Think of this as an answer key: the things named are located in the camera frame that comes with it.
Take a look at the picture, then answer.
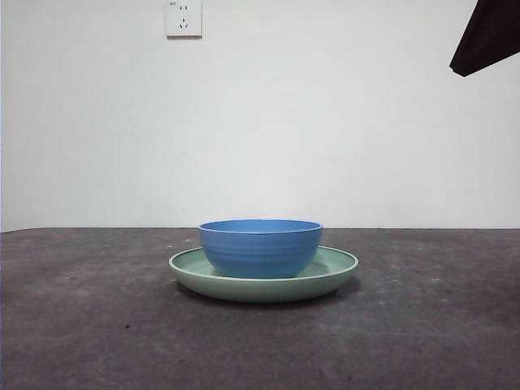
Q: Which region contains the green plate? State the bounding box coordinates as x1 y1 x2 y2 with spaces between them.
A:
168 245 361 305

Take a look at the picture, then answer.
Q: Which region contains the white wall socket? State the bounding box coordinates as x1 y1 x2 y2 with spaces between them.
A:
165 0 203 41

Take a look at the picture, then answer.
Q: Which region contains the blue bowl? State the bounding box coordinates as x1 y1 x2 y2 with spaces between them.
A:
197 219 324 280

